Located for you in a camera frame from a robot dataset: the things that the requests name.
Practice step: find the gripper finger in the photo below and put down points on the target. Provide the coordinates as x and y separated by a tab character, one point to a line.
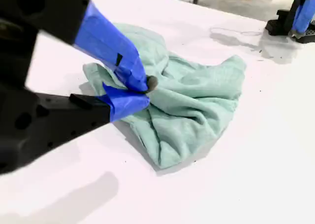
105	41
98	110

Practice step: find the pale green T-shirt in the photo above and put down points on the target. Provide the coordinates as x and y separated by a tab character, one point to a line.
197	98

